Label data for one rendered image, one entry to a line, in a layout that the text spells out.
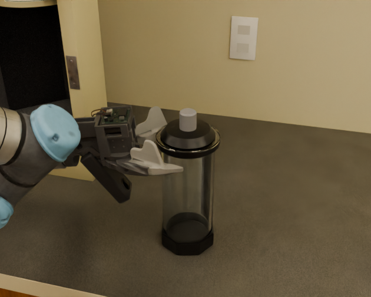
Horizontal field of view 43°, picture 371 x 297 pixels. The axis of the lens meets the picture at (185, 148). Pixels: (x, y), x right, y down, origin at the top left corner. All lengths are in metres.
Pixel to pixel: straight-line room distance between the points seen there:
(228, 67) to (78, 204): 0.58
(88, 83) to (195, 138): 0.33
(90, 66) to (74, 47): 0.07
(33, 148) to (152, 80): 0.80
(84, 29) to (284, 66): 0.57
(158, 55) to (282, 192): 0.56
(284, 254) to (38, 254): 0.45
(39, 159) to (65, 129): 0.05
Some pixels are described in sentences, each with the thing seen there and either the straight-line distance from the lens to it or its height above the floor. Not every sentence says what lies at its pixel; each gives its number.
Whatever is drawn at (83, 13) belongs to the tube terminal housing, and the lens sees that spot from 0.97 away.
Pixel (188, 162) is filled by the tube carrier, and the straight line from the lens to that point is 0.76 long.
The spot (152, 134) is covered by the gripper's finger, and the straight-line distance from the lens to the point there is 0.83.
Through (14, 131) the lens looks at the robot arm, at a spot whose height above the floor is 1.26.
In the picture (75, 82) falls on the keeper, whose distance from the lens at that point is 0.98.
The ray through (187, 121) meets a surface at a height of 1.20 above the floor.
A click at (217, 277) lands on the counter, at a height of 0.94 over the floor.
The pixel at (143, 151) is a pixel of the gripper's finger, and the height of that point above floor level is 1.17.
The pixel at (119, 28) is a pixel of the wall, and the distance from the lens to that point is 1.38.
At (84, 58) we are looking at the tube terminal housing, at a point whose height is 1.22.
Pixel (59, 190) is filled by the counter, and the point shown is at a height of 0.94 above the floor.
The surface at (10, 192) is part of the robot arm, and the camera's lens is 0.72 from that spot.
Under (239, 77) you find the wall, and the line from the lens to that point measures 1.33.
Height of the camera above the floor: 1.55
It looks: 31 degrees down
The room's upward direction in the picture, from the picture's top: straight up
